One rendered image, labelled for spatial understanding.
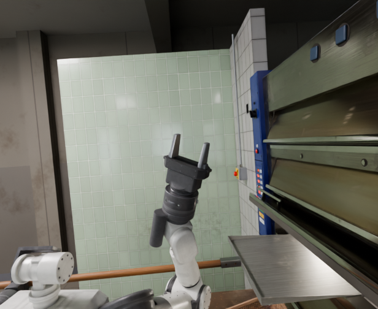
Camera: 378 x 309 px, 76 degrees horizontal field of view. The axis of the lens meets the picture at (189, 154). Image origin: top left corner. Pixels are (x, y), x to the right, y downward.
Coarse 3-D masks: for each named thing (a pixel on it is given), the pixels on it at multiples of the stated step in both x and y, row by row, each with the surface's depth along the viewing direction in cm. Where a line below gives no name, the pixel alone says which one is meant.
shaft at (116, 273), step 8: (200, 264) 107; (208, 264) 107; (216, 264) 107; (96, 272) 106; (104, 272) 106; (112, 272) 105; (120, 272) 105; (128, 272) 105; (136, 272) 105; (144, 272) 105; (152, 272) 106; (160, 272) 106; (72, 280) 104; (80, 280) 104; (0, 288) 103
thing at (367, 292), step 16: (288, 208) 116; (304, 224) 92; (320, 224) 94; (304, 240) 77; (336, 240) 77; (352, 240) 79; (320, 256) 68; (352, 256) 66; (368, 256) 67; (336, 272) 61; (368, 272) 58; (368, 288) 51
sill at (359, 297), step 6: (276, 234) 142; (282, 234) 139; (342, 300) 84; (348, 300) 81; (354, 300) 80; (360, 300) 80; (366, 300) 80; (348, 306) 81; (354, 306) 78; (360, 306) 77; (366, 306) 77; (372, 306) 77
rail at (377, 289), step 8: (256, 200) 126; (272, 208) 105; (280, 216) 96; (288, 224) 89; (296, 224) 85; (304, 232) 78; (312, 240) 73; (320, 240) 71; (320, 248) 68; (328, 248) 65; (336, 256) 62; (344, 256) 61; (344, 264) 58; (352, 264) 57; (352, 272) 56; (360, 272) 53; (360, 280) 53; (368, 280) 51; (376, 280) 50; (376, 288) 49
